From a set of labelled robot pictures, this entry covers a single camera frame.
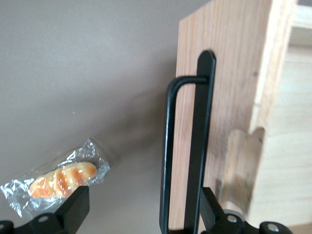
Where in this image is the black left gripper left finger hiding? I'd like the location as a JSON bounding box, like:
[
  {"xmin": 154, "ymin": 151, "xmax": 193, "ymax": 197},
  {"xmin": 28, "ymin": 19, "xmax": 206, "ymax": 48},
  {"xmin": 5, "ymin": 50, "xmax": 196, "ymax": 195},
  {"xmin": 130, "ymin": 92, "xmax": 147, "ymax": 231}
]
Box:
[{"xmin": 0, "ymin": 185, "xmax": 91, "ymax": 234}]

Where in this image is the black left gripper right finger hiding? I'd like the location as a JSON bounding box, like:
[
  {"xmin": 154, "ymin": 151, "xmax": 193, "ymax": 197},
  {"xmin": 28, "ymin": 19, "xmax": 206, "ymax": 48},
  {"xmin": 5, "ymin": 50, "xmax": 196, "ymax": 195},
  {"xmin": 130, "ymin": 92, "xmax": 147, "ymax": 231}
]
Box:
[{"xmin": 199, "ymin": 186, "xmax": 292, "ymax": 234}]

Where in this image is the black metal drawer handle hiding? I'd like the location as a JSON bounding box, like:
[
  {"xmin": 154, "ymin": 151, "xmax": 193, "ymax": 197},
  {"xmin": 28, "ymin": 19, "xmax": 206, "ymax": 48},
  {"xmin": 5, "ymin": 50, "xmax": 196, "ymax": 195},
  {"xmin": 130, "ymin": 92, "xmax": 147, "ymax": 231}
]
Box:
[{"xmin": 159, "ymin": 50, "xmax": 217, "ymax": 234}]

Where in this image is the light wooden drawer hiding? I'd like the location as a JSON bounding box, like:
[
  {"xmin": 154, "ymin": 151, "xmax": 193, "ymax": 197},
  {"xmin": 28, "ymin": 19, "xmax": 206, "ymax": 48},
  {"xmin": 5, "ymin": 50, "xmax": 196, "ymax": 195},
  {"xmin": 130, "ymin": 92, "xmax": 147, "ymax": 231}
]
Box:
[{"xmin": 168, "ymin": 0, "xmax": 312, "ymax": 234}]

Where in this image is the striped bread in clear wrapper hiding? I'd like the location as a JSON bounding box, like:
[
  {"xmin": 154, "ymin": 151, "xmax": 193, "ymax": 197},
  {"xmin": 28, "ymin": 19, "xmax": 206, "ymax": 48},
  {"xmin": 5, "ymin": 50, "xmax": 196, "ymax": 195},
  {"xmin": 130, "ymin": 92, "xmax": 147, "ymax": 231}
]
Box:
[{"xmin": 0, "ymin": 138, "xmax": 111, "ymax": 218}]

